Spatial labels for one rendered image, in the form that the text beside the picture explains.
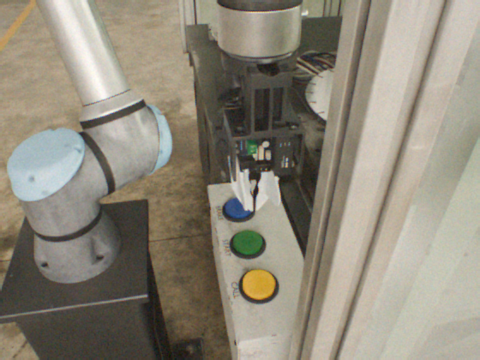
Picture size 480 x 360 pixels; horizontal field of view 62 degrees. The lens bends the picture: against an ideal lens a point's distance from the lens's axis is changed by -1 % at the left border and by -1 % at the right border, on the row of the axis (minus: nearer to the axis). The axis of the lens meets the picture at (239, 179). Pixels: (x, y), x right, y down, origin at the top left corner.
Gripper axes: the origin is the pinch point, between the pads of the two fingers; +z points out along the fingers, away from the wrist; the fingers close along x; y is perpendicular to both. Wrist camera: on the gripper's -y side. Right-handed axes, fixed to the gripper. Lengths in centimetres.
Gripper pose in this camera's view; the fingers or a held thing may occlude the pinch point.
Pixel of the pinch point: (252, 197)
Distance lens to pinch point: 51.2
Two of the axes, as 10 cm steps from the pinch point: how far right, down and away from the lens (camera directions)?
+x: 9.8, -1.2, 1.3
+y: 1.8, 6.0, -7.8
